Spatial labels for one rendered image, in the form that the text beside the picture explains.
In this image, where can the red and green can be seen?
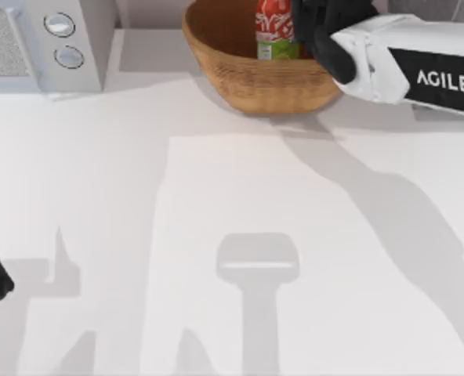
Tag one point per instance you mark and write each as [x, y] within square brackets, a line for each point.
[273, 27]

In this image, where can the wooden woven basket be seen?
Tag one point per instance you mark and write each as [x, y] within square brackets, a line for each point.
[255, 84]

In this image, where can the pale microwave oven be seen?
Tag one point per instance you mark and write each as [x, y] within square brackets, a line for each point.
[93, 47]

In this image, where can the round grey microwave knob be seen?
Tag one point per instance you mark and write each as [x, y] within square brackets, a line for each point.
[69, 56]
[59, 24]

